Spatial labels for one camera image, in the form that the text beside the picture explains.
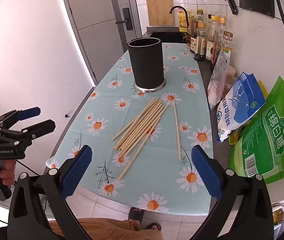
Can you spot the bunch of wooden chopsticks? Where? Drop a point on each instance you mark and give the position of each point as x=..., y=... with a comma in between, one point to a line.
x=144, y=122

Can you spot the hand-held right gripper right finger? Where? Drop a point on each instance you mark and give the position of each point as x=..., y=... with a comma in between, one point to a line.
x=205, y=172

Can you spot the person's brown shorts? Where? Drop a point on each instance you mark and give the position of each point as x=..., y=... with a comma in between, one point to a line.
x=101, y=230

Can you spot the black faucet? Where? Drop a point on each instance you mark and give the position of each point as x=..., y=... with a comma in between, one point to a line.
x=175, y=8

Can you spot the blue and white salt bag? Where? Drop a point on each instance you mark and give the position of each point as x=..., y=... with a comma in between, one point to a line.
x=242, y=100

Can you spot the kitchen sink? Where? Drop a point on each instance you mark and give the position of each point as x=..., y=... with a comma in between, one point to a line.
x=167, y=36

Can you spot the wooden cutting board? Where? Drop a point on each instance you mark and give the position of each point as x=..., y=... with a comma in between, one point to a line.
x=159, y=10

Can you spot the clear bag with red print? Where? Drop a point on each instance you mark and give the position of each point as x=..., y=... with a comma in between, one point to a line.
x=218, y=80

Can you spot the black outlet panel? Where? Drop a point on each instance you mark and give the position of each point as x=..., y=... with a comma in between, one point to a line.
x=255, y=0

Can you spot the long bamboo chopstick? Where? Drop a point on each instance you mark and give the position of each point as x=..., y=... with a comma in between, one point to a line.
x=176, y=130

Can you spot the green sugar bag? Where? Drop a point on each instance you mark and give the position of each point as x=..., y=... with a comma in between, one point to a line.
x=269, y=140

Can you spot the black slipper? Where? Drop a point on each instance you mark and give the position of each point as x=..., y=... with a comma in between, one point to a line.
x=154, y=226
x=135, y=215

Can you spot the daisy print tablecloth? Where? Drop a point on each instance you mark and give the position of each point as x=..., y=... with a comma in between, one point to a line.
x=157, y=172

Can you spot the clear plastic jar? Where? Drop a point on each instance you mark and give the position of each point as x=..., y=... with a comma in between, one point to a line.
x=231, y=82

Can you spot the black utensil holder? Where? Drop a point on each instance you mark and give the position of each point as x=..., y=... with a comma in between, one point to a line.
x=147, y=65

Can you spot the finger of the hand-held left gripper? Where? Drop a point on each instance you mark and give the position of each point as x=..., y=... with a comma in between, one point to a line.
x=44, y=127
x=29, y=112

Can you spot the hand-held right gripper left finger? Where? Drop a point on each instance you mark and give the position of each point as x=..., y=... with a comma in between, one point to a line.
x=78, y=172

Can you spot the yellow oil jug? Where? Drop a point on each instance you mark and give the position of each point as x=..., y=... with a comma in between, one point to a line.
x=182, y=20

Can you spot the row of condiment bottles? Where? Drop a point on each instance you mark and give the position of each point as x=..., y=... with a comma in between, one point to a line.
x=200, y=45

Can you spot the grey door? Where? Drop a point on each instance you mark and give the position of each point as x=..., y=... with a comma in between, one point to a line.
x=94, y=5

